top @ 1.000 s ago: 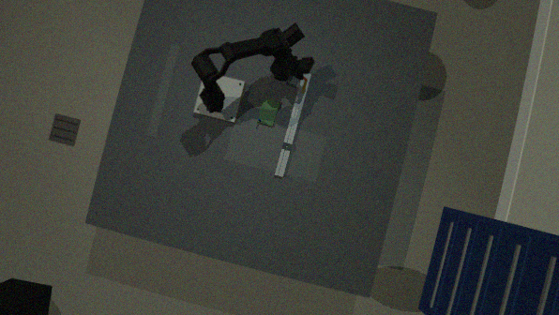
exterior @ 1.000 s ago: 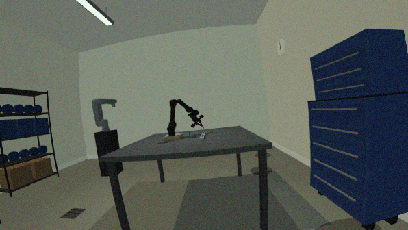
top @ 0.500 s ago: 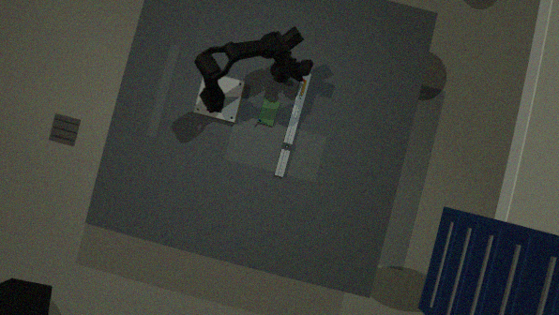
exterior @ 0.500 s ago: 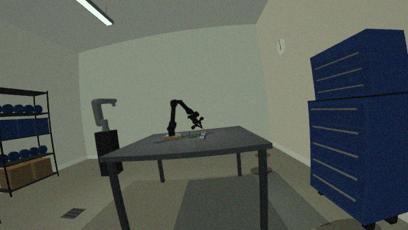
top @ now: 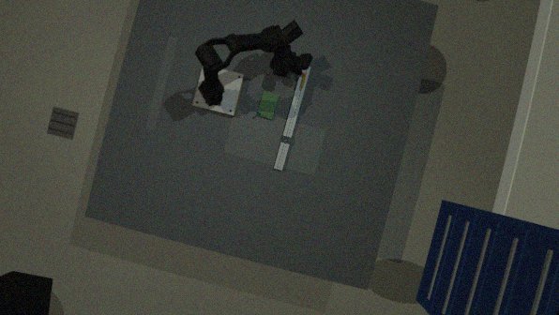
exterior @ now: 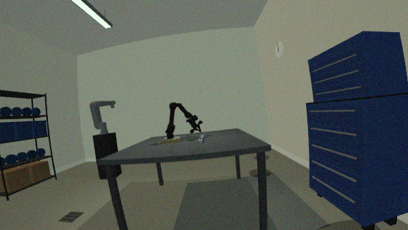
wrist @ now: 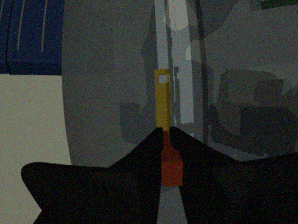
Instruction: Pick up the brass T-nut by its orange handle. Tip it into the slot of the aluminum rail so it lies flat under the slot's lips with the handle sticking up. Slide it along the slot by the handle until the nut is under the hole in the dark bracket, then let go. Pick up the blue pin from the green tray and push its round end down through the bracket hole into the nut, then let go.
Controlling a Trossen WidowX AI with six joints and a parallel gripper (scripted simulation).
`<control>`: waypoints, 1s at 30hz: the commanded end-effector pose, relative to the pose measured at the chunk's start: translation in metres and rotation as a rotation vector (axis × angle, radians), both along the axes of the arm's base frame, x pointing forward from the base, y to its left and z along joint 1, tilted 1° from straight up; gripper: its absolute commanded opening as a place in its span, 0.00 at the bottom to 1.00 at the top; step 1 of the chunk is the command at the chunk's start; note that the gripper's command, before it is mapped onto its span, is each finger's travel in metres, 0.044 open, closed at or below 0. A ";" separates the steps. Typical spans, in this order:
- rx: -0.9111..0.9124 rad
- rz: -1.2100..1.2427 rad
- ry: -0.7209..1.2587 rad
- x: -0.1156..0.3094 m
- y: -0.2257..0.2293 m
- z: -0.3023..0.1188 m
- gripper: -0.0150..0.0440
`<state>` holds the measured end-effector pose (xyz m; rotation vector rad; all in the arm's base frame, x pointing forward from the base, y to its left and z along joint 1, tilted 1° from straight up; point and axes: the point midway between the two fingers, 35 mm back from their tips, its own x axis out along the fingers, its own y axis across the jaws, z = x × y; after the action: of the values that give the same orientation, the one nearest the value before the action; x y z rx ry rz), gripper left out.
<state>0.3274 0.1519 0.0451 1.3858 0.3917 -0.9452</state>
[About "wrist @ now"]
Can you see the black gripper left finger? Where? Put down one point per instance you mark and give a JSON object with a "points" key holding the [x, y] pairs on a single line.
{"points": [[129, 189]]}

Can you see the grey aluminum slotted rail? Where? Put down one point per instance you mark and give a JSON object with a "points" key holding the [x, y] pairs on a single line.
{"points": [[178, 49]]}

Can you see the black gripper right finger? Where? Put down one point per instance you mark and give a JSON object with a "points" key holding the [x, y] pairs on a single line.
{"points": [[215, 186]]}

